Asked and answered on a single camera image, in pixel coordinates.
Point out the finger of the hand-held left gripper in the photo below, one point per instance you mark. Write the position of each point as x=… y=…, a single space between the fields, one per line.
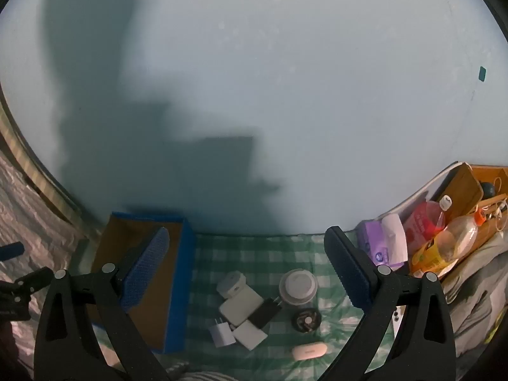
x=11 y=251
x=35 y=280

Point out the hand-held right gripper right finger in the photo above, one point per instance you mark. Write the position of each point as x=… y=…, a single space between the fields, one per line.
x=349 y=270

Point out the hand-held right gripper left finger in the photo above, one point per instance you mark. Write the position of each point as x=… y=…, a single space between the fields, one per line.
x=145 y=264

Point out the white paper bowl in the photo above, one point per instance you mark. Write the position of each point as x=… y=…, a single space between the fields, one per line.
x=297 y=287

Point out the black round fan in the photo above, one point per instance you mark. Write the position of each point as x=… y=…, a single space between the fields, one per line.
x=306 y=320

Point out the white octagonal device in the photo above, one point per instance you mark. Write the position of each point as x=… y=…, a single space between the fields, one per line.
x=232 y=284

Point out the blue cardboard box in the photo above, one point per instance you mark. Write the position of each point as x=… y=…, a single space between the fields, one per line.
x=174 y=278

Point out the silver quilted blanket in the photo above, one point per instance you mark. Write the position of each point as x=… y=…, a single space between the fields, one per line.
x=27 y=222

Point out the purple tissue pack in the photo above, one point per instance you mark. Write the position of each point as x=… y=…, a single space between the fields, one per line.
x=371 y=242

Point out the white remote with round buttons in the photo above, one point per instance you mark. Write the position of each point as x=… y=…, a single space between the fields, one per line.
x=397 y=319

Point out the red label bottle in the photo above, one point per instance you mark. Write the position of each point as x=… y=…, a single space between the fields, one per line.
x=424 y=224

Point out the white earbuds case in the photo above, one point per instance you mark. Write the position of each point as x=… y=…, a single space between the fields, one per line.
x=309 y=351

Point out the green checked cloth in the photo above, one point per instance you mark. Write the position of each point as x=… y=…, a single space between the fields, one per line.
x=258 y=258

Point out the black charger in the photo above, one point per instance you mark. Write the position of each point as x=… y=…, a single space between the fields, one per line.
x=264 y=313

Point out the yellow label bottle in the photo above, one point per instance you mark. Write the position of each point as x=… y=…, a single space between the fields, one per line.
x=448 y=244

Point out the white power bank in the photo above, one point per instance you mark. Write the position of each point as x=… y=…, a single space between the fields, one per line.
x=238 y=307

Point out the white plug charger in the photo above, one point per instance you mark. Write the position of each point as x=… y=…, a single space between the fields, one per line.
x=220 y=334

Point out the white square charger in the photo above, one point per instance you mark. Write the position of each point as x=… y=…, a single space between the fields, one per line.
x=250 y=335

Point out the wooden board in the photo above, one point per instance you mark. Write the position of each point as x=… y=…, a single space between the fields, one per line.
x=462 y=190

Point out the dark ball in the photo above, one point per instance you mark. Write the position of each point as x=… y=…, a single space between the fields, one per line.
x=489 y=189

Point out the orange wooden tray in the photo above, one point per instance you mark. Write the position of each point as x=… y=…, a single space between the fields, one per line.
x=492 y=174

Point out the teal wall sticker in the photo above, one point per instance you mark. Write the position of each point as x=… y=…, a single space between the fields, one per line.
x=482 y=74

